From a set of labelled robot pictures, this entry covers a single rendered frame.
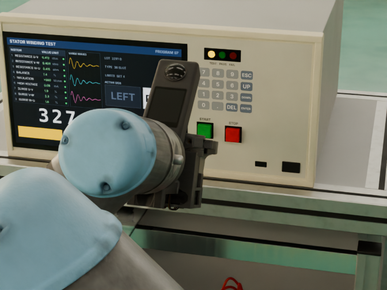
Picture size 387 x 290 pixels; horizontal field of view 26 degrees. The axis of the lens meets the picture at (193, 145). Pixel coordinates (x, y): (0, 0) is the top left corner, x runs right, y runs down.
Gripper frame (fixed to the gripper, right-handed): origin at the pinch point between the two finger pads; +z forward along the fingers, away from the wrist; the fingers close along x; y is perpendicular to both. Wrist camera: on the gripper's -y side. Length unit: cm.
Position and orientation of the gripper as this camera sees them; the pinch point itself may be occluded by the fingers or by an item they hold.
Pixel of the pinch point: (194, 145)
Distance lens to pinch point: 104.1
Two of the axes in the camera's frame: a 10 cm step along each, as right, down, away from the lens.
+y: -1.1, 9.9, -0.2
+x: 9.7, 1.0, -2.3
